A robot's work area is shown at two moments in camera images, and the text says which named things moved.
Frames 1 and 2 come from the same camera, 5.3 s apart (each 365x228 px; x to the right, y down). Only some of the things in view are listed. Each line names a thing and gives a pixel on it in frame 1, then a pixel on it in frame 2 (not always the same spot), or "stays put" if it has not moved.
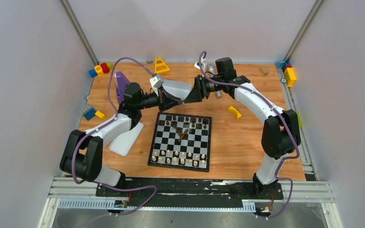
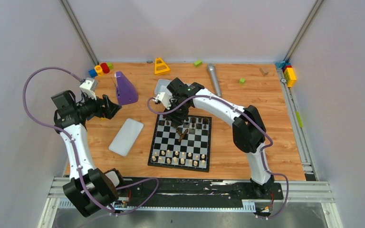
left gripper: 162,100 → 103,107
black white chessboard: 181,141 stays put
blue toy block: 92,73 stays put
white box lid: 122,142 stays put
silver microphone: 211,67 stays put
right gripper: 199,91 → 178,119
